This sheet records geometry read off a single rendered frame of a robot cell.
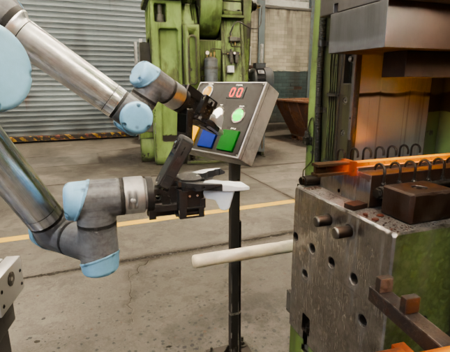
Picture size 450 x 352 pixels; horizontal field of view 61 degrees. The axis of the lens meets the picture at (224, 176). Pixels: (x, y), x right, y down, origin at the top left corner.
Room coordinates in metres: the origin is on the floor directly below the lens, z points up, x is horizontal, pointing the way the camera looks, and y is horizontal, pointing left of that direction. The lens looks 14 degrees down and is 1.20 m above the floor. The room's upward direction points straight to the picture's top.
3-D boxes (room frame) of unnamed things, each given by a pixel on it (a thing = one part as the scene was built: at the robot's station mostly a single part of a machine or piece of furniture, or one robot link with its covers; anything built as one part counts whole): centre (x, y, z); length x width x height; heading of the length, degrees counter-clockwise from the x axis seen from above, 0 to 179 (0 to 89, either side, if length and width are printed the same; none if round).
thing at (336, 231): (0.80, -0.26, 0.87); 0.04 x 0.03 x 0.03; 110
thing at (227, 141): (1.27, -0.01, 1.01); 0.07 x 0.05 x 0.07; 45
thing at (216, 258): (1.23, -0.10, 0.62); 0.44 x 0.05 x 0.05; 110
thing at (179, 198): (0.76, 0.10, 0.97); 0.12 x 0.08 x 0.09; 110
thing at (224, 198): (0.74, 0.00, 0.97); 0.09 x 0.03 x 0.06; 74
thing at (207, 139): (1.34, 0.06, 1.01); 0.07 x 0.05 x 0.07; 45
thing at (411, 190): (0.78, -0.42, 0.95); 0.12 x 0.08 x 0.06; 110
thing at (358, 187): (1.00, -0.50, 0.96); 0.42 x 0.20 x 0.09; 110
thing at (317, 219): (0.87, -0.24, 0.87); 0.04 x 0.03 x 0.03; 110
